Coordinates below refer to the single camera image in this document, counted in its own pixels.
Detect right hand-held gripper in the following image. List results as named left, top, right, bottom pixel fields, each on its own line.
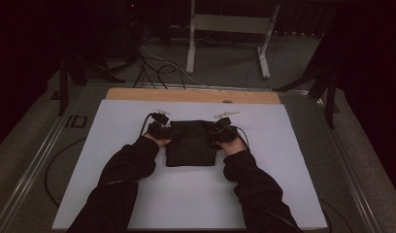
left=209, top=110, right=241, bottom=145

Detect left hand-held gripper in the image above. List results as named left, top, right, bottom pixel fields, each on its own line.
left=147, top=109, right=175, bottom=141

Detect black shorts with blue print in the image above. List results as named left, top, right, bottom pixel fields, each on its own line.
left=165, top=119, right=219, bottom=168

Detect person's left hand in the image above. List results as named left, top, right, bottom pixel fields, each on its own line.
left=144, top=132, right=171, bottom=150

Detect person's right hand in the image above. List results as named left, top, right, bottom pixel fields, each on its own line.
left=218, top=137, right=248, bottom=156

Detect white table mat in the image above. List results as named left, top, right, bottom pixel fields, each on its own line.
left=51, top=98, right=328, bottom=231

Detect dark equipment rack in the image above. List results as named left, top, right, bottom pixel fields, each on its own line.
left=120, top=0, right=146, bottom=64

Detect black metal stand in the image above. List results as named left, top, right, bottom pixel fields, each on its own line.
left=273, top=32, right=338, bottom=130
left=57, top=48, right=126, bottom=117

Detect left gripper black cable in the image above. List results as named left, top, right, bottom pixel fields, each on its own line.
left=139, top=112, right=155, bottom=139

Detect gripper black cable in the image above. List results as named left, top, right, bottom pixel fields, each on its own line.
left=234, top=125, right=250, bottom=150
left=139, top=112, right=155, bottom=139

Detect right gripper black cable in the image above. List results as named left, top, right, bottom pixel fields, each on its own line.
left=234, top=125, right=250, bottom=150

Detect black looped floor cable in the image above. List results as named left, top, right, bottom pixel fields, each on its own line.
left=156, top=63, right=187, bottom=90

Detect white floor cable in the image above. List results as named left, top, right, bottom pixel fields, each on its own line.
left=140, top=44, right=208, bottom=87

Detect white metal stand frame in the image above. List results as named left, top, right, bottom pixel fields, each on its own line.
left=185, top=0, right=281, bottom=81

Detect thin black floor cable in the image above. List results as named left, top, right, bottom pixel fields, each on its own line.
left=44, top=137, right=87, bottom=209

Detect aluminium floor frame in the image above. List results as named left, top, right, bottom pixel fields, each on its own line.
left=0, top=81, right=381, bottom=233

